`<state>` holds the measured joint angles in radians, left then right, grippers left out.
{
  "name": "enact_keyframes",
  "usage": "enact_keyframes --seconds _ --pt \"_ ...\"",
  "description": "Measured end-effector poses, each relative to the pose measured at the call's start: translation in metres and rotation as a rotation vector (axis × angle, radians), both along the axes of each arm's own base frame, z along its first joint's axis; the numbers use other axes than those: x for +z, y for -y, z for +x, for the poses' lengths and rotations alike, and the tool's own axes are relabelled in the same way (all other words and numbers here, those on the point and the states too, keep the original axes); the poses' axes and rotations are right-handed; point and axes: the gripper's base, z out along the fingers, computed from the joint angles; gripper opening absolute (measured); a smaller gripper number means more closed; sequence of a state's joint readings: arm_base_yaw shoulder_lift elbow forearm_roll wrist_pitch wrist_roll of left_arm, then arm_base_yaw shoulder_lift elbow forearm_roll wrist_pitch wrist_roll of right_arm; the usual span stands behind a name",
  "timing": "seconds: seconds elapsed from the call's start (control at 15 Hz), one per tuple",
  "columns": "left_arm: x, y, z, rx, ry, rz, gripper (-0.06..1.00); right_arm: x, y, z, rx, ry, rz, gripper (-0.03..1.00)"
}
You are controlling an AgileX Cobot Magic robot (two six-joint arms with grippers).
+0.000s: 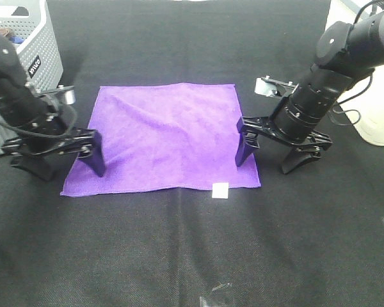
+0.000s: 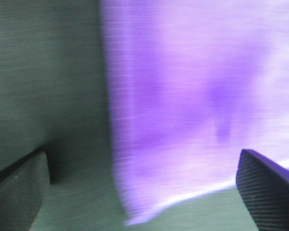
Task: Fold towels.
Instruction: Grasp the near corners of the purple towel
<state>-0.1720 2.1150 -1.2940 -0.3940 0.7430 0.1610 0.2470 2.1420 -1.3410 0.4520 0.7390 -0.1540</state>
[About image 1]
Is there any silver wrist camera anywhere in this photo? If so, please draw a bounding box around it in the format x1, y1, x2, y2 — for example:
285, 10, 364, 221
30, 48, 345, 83
36, 85, 76, 105
254, 75, 298, 98

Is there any white container right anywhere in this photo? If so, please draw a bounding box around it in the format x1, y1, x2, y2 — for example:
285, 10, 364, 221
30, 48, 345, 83
326, 0, 384, 147

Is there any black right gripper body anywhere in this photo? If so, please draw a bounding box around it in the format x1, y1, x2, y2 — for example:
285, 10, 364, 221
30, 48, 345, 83
236, 116, 332, 151

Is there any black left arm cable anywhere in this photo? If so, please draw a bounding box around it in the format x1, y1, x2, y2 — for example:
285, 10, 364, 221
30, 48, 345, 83
0, 102, 78, 139

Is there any purple microfibre towel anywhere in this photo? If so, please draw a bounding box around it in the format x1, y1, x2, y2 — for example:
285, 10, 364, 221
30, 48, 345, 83
61, 83, 260, 197

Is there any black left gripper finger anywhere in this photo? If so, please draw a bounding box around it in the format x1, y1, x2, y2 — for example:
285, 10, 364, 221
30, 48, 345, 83
10, 156, 54, 181
76, 130, 106, 177

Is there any brown towel in basket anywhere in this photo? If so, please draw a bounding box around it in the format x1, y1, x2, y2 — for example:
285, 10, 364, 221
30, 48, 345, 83
0, 28, 13, 36

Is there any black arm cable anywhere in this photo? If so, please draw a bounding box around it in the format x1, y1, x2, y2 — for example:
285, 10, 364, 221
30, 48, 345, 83
0, 102, 78, 139
331, 73, 375, 127

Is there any grey perforated laundry basket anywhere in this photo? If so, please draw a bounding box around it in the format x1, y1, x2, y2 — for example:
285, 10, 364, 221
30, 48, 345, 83
0, 1, 63, 91

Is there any white towel label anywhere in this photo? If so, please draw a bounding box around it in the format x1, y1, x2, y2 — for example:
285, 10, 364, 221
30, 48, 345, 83
212, 182, 229, 199

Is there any blue towel in basket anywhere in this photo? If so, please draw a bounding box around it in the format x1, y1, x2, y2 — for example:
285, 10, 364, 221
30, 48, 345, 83
9, 36, 24, 45

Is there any clear tape near edge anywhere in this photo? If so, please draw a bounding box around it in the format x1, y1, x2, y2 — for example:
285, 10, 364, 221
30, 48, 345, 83
199, 283, 234, 307

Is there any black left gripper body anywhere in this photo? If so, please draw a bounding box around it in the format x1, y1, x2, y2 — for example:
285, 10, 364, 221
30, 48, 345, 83
1, 105, 88, 157

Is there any black tablecloth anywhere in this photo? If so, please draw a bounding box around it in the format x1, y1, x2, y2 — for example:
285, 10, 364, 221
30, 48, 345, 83
0, 1, 384, 306

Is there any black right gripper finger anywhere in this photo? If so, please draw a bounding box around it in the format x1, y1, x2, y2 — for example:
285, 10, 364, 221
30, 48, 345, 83
281, 148, 321, 175
235, 132, 259, 167

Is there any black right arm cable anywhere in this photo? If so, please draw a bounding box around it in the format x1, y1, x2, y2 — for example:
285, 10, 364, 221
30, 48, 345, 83
331, 73, 375, 127

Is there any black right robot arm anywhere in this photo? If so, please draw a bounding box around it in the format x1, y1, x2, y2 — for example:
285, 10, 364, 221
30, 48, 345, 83
235, 1, 384, 174

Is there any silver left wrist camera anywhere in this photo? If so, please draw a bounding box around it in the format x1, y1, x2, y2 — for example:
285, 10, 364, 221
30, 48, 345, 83
36, 85, 76, 105

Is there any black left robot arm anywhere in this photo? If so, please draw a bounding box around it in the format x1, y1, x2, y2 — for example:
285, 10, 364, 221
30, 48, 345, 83
0, 34, 106, 181

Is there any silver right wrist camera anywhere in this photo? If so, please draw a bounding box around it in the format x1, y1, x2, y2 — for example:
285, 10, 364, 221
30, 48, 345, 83
254, 75, 298, 98

